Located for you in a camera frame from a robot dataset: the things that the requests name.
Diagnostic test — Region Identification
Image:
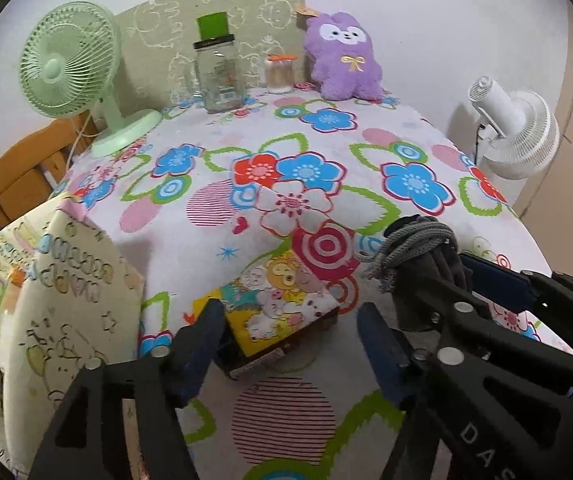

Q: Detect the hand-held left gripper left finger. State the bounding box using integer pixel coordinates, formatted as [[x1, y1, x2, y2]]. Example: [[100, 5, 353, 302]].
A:
[[29, 299, 228, 480]]

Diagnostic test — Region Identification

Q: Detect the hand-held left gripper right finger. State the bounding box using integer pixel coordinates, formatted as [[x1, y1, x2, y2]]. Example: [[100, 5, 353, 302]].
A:
[[357, 302, 573, 480]]

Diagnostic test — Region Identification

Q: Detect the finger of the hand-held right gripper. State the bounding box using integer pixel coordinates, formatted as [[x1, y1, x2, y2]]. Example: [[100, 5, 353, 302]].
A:
[[459, 254, 573, 323], [395, 266, 573, 397]]

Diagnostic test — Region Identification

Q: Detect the grey sock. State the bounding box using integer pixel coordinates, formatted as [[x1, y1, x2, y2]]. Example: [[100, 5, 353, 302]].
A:
[[357, 214, 473, 333]]

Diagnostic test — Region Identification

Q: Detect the yellow cartoon print packet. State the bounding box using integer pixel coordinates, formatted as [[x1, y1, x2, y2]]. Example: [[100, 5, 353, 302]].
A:
[[192, 250, 341, 381]]

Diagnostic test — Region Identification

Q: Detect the yellow patterned storage box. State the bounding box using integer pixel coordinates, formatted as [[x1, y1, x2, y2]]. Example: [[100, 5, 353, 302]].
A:
[[0, 195, 147, 461]]

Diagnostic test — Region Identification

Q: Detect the white floor fan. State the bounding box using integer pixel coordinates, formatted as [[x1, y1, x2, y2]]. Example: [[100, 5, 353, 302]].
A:
[[467, 75, 561, 181]]

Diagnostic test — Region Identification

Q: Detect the floral tablecloth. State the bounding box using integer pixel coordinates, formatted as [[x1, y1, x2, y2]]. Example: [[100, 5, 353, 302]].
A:
[[0, 82, 573, 480]]

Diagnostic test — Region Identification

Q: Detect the wooden chair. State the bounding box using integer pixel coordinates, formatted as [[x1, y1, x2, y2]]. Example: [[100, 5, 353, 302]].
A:
[[0, 119, 98, 231]]

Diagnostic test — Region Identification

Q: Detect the purple plush bunny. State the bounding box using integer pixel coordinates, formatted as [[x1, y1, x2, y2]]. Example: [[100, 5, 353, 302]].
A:
[[303, 8, 385, 102]]

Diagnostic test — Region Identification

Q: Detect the glass jar mug green top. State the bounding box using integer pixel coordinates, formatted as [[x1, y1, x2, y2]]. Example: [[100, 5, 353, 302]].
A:
[[181, 11, 247, 114]]

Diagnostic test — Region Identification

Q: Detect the cotton swab jar orange lid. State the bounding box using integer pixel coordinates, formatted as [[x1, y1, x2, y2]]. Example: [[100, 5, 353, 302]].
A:
[[265, 54, 298, 95]]

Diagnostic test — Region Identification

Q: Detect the green desk fan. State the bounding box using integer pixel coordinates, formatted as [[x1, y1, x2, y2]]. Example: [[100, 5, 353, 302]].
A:
[[19, 2, 163, 159]]

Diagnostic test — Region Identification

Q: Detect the green patterned cardboard sheet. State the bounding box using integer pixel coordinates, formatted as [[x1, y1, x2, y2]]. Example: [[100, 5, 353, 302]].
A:
[[115, 0, 307, 112]]

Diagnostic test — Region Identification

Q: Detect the cream fan cable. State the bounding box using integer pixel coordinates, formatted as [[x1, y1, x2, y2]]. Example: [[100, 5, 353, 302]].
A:
[[65, 110, 100, 171]]

